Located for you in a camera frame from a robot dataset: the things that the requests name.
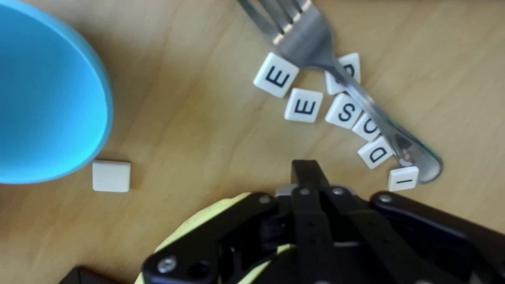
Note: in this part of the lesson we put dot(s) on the blank white tile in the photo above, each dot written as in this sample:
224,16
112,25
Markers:
111,177

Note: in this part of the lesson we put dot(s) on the blue measuring scoop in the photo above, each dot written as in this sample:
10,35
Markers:
48,94

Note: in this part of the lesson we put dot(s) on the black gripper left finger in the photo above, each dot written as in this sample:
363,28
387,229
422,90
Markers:
231,230

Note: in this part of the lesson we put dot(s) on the white letter tile D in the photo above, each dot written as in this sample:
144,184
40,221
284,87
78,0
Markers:
374,153
351,65

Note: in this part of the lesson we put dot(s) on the metal fork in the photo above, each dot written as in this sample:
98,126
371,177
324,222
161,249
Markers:
308,36

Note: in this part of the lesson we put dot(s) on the white letter tile S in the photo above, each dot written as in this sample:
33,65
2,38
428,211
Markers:
341,112

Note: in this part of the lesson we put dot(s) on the yellow object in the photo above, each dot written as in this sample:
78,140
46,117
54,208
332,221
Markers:
207,214

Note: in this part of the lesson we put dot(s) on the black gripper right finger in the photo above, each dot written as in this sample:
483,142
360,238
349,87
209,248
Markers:
420,236

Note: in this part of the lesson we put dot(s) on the white letter tile I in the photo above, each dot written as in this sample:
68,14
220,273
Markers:
404,180

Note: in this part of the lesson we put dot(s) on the white letter tile E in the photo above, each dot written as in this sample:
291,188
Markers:
303,106
276,74

